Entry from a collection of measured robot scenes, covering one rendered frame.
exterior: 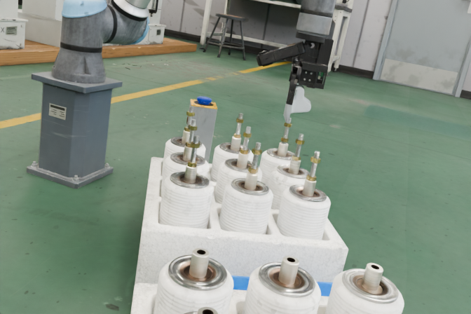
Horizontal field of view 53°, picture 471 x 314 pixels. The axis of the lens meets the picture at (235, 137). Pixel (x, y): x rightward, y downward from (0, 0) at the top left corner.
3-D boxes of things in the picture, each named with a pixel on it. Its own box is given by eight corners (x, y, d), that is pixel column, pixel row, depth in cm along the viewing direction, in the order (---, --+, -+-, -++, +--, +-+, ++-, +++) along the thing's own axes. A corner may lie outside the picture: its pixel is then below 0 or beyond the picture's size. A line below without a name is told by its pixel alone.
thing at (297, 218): (312, 267, 102) (331, 190, 97) (310, 291, 93) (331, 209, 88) (270, 256, 103) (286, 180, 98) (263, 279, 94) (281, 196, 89)
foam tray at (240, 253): (130, 315, 87) (141, 229, 82) (143, 219, 124) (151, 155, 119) (328, 328, 94) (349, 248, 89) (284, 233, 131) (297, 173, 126)
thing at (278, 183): (299, 240, 113) (315, 170, 108) (296, 259, 104) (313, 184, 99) (260, 230, 114) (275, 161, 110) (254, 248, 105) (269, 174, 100)
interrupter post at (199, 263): (188, 280, 58) (192, 256, 58) (187, 268, 61) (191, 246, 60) (207, 281, 59) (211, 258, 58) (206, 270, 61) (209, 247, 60)
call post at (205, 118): (174, 212, 131) (190, 105, 123) (174, 202, 138) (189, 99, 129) (200, 215, 132) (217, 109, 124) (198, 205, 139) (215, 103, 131)
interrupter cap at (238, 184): (273, 188, 93) (274, 185, 93) (261, 200, 86) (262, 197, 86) (238, 178, 96) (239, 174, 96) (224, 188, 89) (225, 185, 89)
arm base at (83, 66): (39, 73, 133) (41, 39, 131) (74, 70, 147) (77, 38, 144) (83, 85, 129) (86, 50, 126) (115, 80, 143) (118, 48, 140)
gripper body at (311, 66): (322, 92, 107) (334, 39, 103) (285, 85, 107) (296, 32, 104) (321, 87, 114) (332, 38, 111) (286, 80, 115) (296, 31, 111)
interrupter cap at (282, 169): (310, 172, 107) (311, 169, 107) (308, 183, 100) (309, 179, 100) (278, 165, 108) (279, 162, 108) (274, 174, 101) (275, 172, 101)
